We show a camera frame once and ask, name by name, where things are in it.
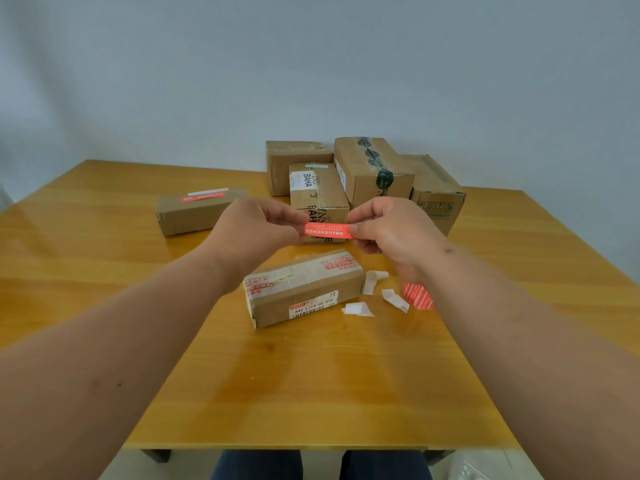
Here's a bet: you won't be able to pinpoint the person's left hand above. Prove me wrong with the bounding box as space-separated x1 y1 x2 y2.
206 197 311 292

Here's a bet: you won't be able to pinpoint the person's right hand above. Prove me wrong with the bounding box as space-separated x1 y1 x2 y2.
345 197 452 285

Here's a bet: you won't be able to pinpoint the red sticker strip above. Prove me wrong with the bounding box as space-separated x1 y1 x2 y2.
304 223 354 241

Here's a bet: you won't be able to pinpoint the person's left forearm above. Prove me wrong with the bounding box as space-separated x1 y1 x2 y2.
0 241 237 480

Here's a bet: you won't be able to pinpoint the person's right forearm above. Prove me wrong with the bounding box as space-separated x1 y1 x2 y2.
411 245 640 480

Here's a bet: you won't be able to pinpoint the cardboard box, white printed labels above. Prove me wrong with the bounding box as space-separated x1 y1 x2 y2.
288 162 351 245

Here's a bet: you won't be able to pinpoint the cardboard box, green printed tape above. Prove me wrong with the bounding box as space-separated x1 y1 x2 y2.
333 137 416 210

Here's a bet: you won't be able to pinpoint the taped cardboard box, barcode label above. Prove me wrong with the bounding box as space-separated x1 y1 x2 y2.
243 249 367 330

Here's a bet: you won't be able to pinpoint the plain brown cardboard box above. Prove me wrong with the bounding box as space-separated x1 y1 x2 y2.
265 140 335 197

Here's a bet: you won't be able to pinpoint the cardboard box, black printed marks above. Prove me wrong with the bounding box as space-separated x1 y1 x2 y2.
400 154 467 237

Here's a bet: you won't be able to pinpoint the red sticker roll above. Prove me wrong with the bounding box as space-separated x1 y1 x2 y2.
401 282 434 311

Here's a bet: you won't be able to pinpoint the long cardboard box, red sticker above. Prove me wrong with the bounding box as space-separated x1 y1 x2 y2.
155 188 250 238

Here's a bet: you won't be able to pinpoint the person's left leg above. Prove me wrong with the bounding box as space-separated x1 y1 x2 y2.
210 449 304 480

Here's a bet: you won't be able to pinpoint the person's leg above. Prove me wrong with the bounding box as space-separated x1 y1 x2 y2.
210 449 304 480
339 449 434 480

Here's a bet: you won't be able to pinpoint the person's right leg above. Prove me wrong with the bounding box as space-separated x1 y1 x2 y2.
339 449 434 480

